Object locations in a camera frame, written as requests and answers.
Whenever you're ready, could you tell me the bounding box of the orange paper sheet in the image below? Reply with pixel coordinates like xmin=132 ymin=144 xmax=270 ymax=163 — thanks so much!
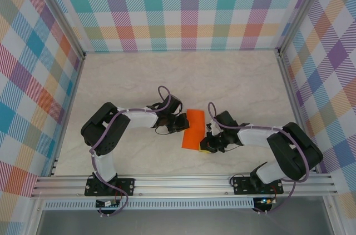
xmin=180 ymin=109 xmax=206 ymax=152

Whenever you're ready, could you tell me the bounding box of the small circuit board with LED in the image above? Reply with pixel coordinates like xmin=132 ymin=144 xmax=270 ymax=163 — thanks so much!
xmin=256 ymin=197 xmax=275 ymax=206

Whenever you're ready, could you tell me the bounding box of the small black circuit board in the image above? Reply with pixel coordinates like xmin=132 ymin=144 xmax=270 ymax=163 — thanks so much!
xmin=95 ymin=198 xmax=121 ymax=209

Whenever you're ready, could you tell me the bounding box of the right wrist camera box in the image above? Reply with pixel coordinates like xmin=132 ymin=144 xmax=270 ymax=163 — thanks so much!
xmin=206 ymin=121 xmax=221 ymax=137

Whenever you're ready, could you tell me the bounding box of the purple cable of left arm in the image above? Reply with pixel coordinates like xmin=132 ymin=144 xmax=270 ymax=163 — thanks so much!
xmin=90 ymin=86 xmax=172 ymax=217

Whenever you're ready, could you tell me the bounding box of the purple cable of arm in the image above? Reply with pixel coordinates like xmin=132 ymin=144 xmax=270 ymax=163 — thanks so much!
xmin=207 ymin=102 xmax=312 ymax=215
xmin=90 ymin=86 xmax=172 ymax=217

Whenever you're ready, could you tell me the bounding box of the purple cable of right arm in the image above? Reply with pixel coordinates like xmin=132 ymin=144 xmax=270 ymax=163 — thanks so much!
xmin=207 ymin=102 xmax=312 ymax=215

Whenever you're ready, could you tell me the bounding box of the aluminium mounting rail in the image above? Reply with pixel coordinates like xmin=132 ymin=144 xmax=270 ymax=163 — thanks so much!
xmin=29 ymin=173 xmax=339 ymax=199

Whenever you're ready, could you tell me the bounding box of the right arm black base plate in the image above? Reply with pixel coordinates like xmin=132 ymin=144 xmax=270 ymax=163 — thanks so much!
xmin=232 ymin=176 xmax=285 ymax=196

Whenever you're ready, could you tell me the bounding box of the perforated metal cable tray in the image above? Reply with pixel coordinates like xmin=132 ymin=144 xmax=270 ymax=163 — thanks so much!
xmin=43 ymin=199 xmax=255 ymax=211

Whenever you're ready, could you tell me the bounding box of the aluminium side rail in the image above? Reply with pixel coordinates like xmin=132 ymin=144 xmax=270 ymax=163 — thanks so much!
xmin=276 ymin=47 xmax=319 ymax=174
xmin=47 ymin=53 xmax=87 ymax=177

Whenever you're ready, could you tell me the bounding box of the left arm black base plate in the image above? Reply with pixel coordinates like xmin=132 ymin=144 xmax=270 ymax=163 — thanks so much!
xmin=84 ymin=177 xmax=136 ymax=197

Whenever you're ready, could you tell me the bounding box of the aluminium frame post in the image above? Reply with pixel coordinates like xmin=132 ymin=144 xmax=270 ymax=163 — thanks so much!
xmin=276 ymin=0 xmax=333 ymax=55
xmin=26 ymin=0 xmax=87 ymax=61

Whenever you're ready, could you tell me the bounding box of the aluminium frame leg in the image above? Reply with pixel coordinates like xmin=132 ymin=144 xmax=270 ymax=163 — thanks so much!
xmin=24 ymin=197 xmax=47 ymax=235
xmin=322 ymin=194 xmax=344 ymax=235

